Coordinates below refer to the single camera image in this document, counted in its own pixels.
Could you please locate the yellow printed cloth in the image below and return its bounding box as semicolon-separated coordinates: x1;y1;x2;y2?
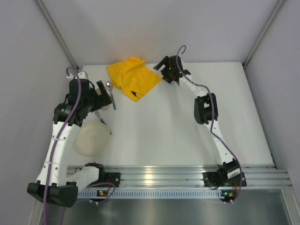
107;57;161;102

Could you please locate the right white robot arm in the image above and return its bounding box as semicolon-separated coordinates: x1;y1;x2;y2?
153;56;243;190

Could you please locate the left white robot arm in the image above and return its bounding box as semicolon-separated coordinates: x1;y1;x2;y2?
27;78;112;208

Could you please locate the cream paper cup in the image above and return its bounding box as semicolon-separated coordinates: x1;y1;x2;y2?
100;105;111;111

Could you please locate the cream upturned bowl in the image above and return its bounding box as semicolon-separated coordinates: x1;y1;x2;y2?
74;121;111;157

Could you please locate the metal spoon green handle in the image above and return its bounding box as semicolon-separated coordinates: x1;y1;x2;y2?
106;81;116;110

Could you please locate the metal fork green handle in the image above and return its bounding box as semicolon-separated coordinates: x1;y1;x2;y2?
94;111;112;134

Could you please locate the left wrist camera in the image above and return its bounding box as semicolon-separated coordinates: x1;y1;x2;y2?
67;71;88;80

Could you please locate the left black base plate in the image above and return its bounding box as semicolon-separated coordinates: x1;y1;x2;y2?
103;172;121;187

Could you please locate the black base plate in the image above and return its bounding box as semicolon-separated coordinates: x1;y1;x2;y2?
103;172;121;187
202;172;247;188

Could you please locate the aluminium mounting rail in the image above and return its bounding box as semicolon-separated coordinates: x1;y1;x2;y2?
67;165;293;188

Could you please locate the slotted cable duct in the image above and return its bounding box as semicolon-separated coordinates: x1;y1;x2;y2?
78;189;236;200

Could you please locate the left aluminium corner post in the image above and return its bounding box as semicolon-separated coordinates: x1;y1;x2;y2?
33;0;78;69

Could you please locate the aluminium corner post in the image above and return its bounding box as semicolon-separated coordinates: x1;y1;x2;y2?
242;0;286;69
33;0;78;69

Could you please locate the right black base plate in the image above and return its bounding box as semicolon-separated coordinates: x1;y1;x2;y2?
202;172;247;188

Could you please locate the right aluminium corner post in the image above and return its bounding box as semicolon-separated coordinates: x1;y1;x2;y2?
242;0;286;69

